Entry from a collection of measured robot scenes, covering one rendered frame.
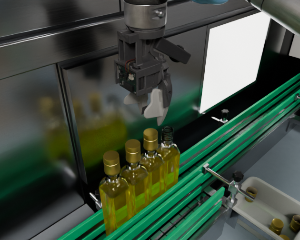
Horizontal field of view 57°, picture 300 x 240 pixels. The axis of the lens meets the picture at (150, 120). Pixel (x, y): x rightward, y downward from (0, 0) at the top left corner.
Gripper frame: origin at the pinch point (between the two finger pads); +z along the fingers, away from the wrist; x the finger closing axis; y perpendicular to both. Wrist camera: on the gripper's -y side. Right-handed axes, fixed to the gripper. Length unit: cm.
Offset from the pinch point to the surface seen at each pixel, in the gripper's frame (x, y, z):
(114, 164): 2.1, 12.6, 6.3
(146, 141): 0.4, 2.1, 6.8
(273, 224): 25, -27, 40
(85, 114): -11.6, 10.9, 1.3
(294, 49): -17, -113, 18
